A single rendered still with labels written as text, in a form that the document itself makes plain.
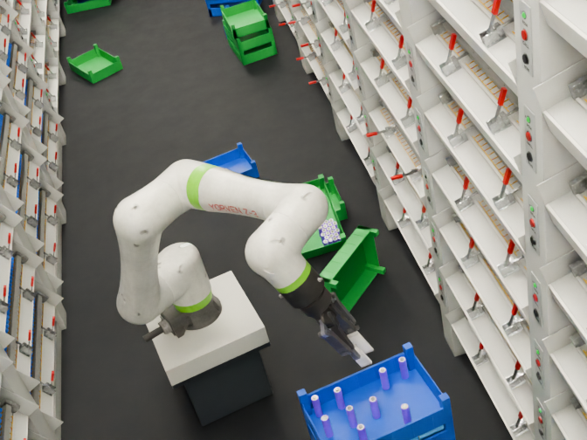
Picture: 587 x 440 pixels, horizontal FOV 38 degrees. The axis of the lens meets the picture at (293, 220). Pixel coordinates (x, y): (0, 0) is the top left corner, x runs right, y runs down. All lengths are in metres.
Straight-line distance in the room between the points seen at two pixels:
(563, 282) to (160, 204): 0.98
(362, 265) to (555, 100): 1.79
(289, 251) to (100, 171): 2.45
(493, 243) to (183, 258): 0.91
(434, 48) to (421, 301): 1.18
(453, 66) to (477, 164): 0.23
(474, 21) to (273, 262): 0.63
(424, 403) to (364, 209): 1.50
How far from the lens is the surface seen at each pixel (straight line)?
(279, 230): 1.81
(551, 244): 1.63
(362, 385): 2.13
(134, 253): 2.18
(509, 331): 2.12
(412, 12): 2.09
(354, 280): 3.10
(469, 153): 2.03
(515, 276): 1.98
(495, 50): 1.63
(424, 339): 2.88
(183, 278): 2.48
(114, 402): 3.01
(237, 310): 2.62
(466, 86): 1.90
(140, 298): 2.37
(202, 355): 2.53
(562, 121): 1.42
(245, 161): 3.88
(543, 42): 1.39
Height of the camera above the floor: 2.09
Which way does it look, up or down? 37 degrees down
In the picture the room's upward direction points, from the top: 15 degrees counter-clockwise
